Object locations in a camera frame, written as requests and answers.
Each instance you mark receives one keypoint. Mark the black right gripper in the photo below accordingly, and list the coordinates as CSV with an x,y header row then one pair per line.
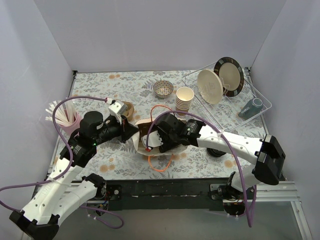
x,y
163,136

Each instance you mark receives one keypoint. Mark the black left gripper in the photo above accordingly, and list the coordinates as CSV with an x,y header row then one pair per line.
x,y
127,128

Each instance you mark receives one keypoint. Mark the beige paper takeout bag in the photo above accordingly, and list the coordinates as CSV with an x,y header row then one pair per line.
x,y
143,126

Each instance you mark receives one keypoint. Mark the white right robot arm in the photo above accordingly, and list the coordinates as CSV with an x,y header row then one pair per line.
x,y
265,155

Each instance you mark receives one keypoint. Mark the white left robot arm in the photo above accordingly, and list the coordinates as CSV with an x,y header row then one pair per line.
x,y
41,218

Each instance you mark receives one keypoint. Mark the stack of cardboard cup carriers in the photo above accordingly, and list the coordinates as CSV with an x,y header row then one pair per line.
x,y
129,112

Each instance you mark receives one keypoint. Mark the stack of paper cups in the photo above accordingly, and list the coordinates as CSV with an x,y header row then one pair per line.
x,y
184,98

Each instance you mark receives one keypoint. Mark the stack of black lids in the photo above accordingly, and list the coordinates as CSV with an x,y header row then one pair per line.
x,y
215,153

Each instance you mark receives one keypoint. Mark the patterned ceramic bowl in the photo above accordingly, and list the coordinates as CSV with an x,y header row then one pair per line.
x,y
163,88

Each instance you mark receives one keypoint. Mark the cream ceramic plate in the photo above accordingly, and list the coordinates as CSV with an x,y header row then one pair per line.
x,y
210,86

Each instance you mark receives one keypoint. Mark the pink straw holder cup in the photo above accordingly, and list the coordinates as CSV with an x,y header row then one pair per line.
x,y
71,128

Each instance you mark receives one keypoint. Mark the floral patterned table mat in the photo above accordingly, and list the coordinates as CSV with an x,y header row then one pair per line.
x,y
152,93

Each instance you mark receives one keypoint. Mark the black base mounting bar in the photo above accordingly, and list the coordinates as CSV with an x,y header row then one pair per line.
x,y
161,194

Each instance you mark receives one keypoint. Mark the dark rimmed ceramic plate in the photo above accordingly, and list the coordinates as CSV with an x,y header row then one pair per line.
x,y
231,75

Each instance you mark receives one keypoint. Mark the grey blue ceramic mug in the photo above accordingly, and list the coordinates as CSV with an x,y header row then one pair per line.
x,y
253,107

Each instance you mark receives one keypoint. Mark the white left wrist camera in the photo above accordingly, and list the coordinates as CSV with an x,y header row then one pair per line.
x,y
117,109

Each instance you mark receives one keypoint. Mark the white wire dish rack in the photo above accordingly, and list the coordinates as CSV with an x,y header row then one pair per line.
x,y
250,97

